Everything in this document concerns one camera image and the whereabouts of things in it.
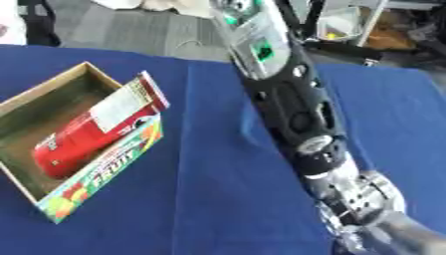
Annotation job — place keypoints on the silver and black right robot arm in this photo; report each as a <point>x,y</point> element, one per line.
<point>293,106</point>

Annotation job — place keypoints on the red bottle with white label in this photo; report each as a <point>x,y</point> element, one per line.
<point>81,139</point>

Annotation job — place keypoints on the tan cardboard box, fruit print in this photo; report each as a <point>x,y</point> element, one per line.
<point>35,116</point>

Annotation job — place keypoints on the brown cardboard box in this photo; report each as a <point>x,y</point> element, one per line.
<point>390,33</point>

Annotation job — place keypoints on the white bag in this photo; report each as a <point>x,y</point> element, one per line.
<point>168,6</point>

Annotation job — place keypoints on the black tripod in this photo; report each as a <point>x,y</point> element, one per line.
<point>342,49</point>

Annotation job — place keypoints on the clear plastic container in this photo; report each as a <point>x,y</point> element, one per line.
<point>340,23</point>

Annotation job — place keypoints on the black chair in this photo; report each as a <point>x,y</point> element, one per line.
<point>39,23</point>

